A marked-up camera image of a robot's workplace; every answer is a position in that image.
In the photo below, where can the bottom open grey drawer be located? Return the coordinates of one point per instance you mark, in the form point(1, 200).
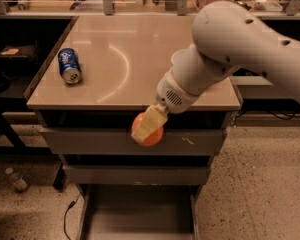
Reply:
point(123, 212)

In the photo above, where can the top grey drawer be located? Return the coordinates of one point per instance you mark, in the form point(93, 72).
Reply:
point(94, 141)

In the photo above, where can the orange fruit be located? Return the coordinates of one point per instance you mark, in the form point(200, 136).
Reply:
point(154, 138)

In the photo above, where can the blue soda can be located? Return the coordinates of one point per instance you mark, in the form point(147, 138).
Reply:
point(69, 68)

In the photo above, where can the grey drawer cabinet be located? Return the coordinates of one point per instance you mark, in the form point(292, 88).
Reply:
point(122, 59)

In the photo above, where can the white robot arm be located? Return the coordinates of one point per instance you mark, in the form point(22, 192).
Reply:
point(226, 37)

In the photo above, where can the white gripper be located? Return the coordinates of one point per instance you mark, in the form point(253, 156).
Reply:
point(175, 94)

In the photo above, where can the plastic bottle on floor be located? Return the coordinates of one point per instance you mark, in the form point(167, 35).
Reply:
point(16, 179)

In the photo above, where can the black table frame left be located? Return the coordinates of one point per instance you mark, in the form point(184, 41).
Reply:
point(18, 146)

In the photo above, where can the middle grey drawer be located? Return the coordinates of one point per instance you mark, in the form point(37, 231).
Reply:
point(134, 175)

